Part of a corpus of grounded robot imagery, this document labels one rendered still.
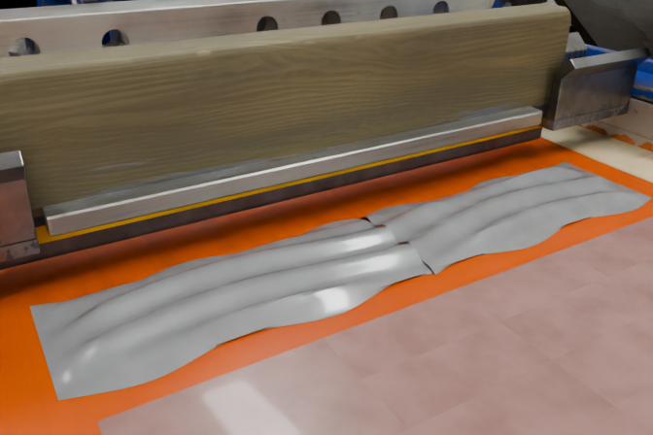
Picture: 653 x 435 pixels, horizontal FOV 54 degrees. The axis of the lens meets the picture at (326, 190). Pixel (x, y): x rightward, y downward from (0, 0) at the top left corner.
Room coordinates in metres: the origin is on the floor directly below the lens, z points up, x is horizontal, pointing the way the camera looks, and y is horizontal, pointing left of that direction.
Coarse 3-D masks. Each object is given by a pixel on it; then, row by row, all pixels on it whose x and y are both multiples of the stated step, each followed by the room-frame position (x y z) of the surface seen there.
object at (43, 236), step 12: (516, 132) 0.41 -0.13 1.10; (456, 144) 0.38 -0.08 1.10; (468, 144) 0.38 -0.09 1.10; (408, 156) 0.35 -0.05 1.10; (360, 168) 0.33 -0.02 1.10; (300, 180) 0.30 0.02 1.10; (312, 180) 0.31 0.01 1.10; (252, 192) 0.28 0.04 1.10; (204, 204) 0.27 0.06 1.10; (144, 216) 0.25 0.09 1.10; (156, 216) 0.25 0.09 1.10; (36, 228) 0.22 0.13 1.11; (96, 228) 0.23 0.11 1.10; (48, 240) 0.22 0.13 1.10
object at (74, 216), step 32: (448, 128) 0.35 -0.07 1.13; (480, 128) 0.36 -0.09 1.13; (512, 128) 0.38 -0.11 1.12; (288, 160) 0.28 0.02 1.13; (320, 160) 0.29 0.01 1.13; (352, 160) 0.30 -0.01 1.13; (128, 192) 0.23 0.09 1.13; (160, 192) 0.24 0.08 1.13; (192, 192) 0.24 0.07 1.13; (224, 192) 0.25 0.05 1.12; (64, 224) 0.21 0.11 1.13; (96, 224) 0.21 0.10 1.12
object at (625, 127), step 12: (636, 108) 0.45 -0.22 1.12; (648, 108) 0.44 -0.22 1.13; (600, 120) 0.47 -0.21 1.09; (612, 120) 0.46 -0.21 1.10; (624, 120) 0.45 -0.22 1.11; (636, 120) 0.44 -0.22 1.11; (648, 120) 0.44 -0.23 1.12; (600, 132) 0.46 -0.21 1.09; (612, 132) 0.46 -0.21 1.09; (624, 132) 0.45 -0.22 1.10; (636, 132) 0.44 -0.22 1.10; (648, 132) 0.43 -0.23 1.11; (636, 144) 0.44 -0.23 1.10; (648, 144) 0.43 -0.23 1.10
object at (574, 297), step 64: (384, 192) 0.33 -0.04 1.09; (448, 192) 0.33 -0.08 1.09; (640, 192) 0.35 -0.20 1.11; (512, 256) 0.26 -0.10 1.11; (576, 256) 0.26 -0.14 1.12; (640, 256) 0.27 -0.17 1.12; (512, 320) 0.20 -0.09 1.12; (576, 320) 0.21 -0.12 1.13; (640, 320) 0.21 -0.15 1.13; (640, 384) 0.17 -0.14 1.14
